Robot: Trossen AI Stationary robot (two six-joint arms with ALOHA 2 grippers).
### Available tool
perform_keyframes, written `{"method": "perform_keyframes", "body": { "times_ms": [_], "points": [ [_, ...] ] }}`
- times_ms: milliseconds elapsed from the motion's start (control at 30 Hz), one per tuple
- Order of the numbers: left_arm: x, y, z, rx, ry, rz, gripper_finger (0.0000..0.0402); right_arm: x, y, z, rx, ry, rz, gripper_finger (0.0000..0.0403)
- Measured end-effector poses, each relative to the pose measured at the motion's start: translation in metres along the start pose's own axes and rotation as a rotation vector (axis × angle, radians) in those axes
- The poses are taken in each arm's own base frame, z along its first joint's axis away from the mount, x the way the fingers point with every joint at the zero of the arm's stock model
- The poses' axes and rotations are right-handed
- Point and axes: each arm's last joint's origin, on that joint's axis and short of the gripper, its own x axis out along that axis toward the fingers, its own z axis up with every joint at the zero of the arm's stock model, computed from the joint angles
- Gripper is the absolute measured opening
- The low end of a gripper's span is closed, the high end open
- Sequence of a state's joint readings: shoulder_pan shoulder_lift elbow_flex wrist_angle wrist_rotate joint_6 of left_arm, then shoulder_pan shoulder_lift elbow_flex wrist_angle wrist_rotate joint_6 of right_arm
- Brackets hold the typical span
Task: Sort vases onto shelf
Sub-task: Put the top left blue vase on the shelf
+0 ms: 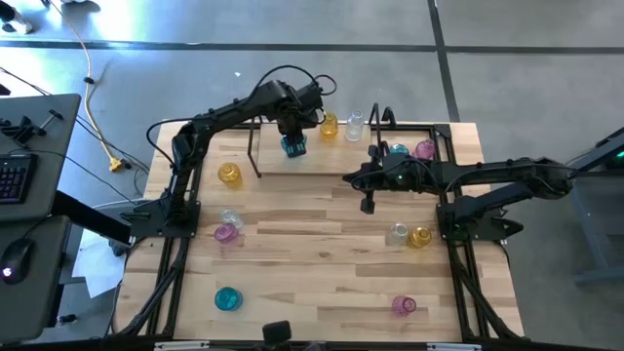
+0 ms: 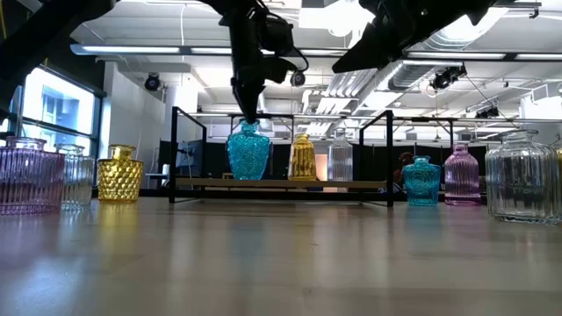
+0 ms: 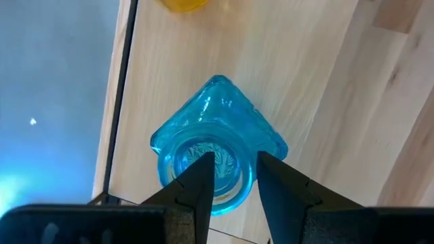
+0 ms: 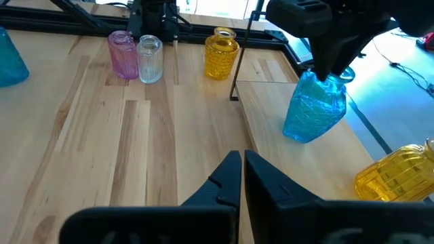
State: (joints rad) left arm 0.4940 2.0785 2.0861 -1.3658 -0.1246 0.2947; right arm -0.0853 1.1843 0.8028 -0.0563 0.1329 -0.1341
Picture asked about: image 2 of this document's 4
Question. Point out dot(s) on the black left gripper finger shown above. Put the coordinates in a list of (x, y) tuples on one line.
[(249, 101)]

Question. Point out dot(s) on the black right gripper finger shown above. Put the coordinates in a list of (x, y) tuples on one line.
[(369, 50)]

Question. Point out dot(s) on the tall teal pebbled glass vase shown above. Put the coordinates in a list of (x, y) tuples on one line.
[(248, 153)]

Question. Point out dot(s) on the yellow ribbed tapered glass vase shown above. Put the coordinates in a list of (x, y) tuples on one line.
[(302, 160)]

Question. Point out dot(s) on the clear ribbed glass bottle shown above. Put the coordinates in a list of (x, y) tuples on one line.
[(340, 160)]

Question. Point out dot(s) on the yellow diamond-pattern glass vase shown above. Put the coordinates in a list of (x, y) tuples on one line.
[(119, 180)]

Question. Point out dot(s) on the pink ribbed glass bottle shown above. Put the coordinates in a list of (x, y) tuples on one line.
[(462, 175)]

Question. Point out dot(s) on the clear fine-ribbed glass jar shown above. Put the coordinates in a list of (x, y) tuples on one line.
[(80, 180)]

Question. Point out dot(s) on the clear wide-fluted glass jar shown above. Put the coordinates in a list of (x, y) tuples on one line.
[(522, 180)]

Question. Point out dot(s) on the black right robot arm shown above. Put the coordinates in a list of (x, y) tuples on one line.
[(478, 11)]

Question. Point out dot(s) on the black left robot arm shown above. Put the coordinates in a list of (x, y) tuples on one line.
[(44, 35)]

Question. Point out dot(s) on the black ceiling spotlight cluster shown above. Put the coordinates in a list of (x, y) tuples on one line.
[(445, 79)]

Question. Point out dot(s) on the background computer monitor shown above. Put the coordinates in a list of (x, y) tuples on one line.
[(189, 158)]

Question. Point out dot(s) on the rig light bar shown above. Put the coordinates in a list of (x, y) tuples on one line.
[(131, 49)]

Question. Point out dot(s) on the person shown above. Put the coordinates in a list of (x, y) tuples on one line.
[(405, 164)]

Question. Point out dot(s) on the large window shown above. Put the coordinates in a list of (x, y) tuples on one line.
[(57, 109)]

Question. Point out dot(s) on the pink fine-ribbed glass jar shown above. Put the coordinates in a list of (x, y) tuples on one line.
[(30, 180)]

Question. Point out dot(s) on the background black table frame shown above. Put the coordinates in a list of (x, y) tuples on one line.
[(276, 116), (423, 119)]

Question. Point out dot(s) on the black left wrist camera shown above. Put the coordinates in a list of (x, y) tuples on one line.
[(278, 35)]

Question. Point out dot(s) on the silver ventilation duct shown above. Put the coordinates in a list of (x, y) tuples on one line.
[(456, 35)]

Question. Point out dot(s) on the wooden shelf with black frame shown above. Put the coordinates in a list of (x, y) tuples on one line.
[(281, 183)]

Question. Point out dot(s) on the black rig frame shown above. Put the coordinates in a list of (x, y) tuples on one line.
[(307, 196)]

